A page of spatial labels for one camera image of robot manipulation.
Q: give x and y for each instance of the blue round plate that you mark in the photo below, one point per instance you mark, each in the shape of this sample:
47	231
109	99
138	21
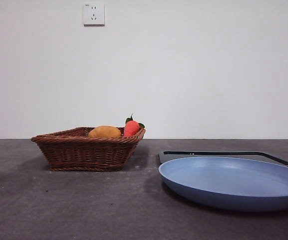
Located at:
223	180

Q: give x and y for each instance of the black rectangular mat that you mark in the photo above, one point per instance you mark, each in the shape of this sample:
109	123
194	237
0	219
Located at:
173	154

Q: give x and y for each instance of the orange carrot with green leaves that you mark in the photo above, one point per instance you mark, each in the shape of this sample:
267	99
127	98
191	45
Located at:
131	128

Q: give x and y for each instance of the brown wicker basket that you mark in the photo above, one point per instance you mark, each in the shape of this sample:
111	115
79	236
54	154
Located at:
84	152

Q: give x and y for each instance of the white wall socket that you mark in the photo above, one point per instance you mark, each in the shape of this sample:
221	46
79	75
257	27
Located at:
94	14

